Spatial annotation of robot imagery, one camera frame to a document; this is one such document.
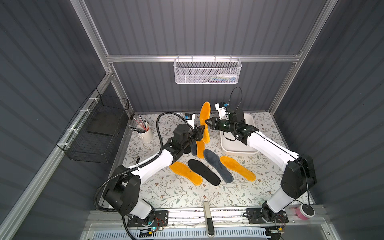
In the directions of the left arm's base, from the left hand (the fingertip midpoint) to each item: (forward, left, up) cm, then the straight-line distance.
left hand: (204, 127), depth 79 cm
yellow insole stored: (+6, 0, +2) cm, 7 cm away
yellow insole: (-12, +14, -25) cm, 31 cm away
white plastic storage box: (+4, -18, -22) cm, 29 cm away
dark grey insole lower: (-7, -7, -25) cm, 27 cm away
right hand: (+3, -2, +2) cm, 4 cm away
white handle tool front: (-41, -1, -20) cm, 46 cm away
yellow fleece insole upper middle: (+2, +1, -24) cm, 24 cm away
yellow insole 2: (-14, -22, -24) cm, 36 cm away
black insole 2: (-11, +3, -26) cm, 28 cm away
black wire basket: (-6, +55, +3) cm, 56 cm away
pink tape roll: (-37, -48, -20) cm, 63 cm away
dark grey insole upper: (+2, +6, -24) cm, 25 cm away
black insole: (+1, +10, -25) cm, 27 cm away
